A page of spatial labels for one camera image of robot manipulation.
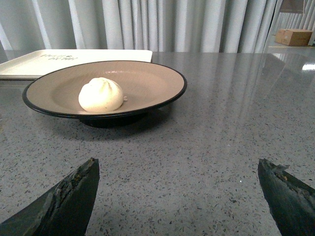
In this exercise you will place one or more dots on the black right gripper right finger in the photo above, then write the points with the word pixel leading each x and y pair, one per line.
pixel 291 201

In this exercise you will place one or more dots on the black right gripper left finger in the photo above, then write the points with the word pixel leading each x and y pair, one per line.
pixel 64 210

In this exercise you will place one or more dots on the white steamed bun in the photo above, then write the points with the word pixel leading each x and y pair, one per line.
pixel 101 95

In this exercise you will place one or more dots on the tan plate with black rim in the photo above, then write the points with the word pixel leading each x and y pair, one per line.
pixel 146 86

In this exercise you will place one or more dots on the white rectangular tray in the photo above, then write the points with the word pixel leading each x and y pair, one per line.
pixel 41 62

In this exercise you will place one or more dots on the brown cardboard box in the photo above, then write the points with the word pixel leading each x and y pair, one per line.
pixel 293 37

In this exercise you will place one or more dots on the grey pleated curtain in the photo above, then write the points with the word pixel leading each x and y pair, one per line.
pixel 209 26

